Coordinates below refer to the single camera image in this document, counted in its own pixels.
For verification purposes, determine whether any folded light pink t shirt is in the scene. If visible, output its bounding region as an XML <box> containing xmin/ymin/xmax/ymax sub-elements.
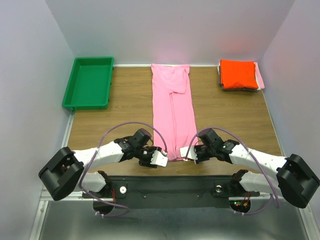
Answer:
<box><xmin>254</xmin><ymin>62</ymin><xmax>265</xmax><ymax>90</ymax></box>

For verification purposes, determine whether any folded orange t shirt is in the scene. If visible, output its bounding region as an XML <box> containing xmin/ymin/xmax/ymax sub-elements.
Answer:
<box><xmin>220</xmin><ymin>59</ymin><xmax>258</xmax><ymax>89</ymax></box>

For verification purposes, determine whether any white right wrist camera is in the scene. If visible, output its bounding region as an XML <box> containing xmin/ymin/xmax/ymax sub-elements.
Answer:
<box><xmin>179</xmin><ymin>146</ymin><xmax>197</xmax><ymax>161</ymax></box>

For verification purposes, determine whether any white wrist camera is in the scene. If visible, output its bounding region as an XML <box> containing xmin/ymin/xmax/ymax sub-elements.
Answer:
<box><xmin>150</xmin><ymin>150</ymin><xmax>168</xmax><ymax>167</ymax></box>
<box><xmin>179</xmin><ymin>146</ymin><xmax>197</xmax><ymax>161</ymax></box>

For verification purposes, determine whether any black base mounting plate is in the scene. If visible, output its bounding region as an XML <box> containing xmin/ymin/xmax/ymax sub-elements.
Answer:
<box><xmin>82</xmin><ymin>175</ymin><xmax>261</xmax><ymax>210</ymax></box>

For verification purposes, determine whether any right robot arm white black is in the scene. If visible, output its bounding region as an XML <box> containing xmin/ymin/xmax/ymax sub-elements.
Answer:
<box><xmin>186</xmin><ymin>127</ymin><xmax>320</xmax><ymax>209</ymax></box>

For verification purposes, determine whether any aluminium frame rail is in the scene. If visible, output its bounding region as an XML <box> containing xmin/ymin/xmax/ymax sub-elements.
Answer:
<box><xmin>39</xmin><ymin>177</ymin><xmax>311</xmax><ymax>201</ymax></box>

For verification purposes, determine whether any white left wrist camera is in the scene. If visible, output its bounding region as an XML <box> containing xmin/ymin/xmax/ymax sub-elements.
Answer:
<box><xmin>150</xmin><ymin>150</ymin><xmax>168</xmax><ymax>167</ymax></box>

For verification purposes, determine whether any green plastic tray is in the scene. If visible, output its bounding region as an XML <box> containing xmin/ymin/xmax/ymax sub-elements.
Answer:
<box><xmin>62</xmin><ymin>56</ymin><xmax>114</xmax><ymax>111</ymax></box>

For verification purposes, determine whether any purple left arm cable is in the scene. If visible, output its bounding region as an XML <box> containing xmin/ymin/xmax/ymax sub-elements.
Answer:
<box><xmin>79</xmin><ymin>121</ymin><xmax>169</xmax><ymax>218</ymax></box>

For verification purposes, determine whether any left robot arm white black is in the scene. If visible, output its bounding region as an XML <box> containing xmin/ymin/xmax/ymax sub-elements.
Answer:
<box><xmin>38</xmin><ymin>128</ymin><xmax>168</xmax><ymax>201</ymax></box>

